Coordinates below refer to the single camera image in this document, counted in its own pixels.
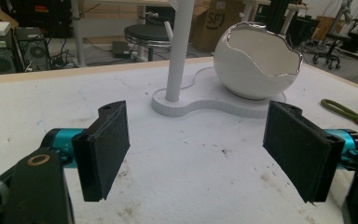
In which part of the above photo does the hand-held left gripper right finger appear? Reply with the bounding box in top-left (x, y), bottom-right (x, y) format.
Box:
top-left (262, 100), bottom-right (346, 204)

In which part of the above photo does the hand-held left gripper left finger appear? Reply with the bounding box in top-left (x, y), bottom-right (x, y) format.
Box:
top-left (72, 100), bottom-right (131, 203)

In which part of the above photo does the white eggshell-shaped bowl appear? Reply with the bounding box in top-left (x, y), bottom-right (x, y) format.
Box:
top-left (213, 21), bottom-right (304, 101)

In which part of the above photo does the black power box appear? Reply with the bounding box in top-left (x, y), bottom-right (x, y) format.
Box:
top-left (111, 40), bottom-right (132, 59)

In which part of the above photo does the black office chair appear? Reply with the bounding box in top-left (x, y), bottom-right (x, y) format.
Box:
top-left (311, 32), bottom-right (352, 70)

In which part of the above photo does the black equipment case with fan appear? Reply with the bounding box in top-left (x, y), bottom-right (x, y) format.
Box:
top-left (14, 27), bottom-right (51, 72)

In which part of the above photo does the black round stool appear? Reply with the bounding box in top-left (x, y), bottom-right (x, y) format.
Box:
top-left (123, 23), bottom-right (172, 63)

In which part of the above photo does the white jewelry stand with pole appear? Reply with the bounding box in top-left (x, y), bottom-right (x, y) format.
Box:
top-left (151, 0), bottom-right (287, 119)

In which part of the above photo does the black computer tower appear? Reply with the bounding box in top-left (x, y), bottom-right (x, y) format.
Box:
top-left (0, 46), bottom-right (24, 77)

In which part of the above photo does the brown cardboard box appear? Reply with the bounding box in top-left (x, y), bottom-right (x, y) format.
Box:
top-left (189, 0), bottom-right (247, 53)

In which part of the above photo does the green cord with orange end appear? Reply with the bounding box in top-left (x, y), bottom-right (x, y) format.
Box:
top-left (320, 98), bottom-right (358, 134)

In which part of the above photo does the white desk frame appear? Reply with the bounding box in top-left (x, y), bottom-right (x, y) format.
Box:
top-left (70, 0), bottom-right (172, 68)

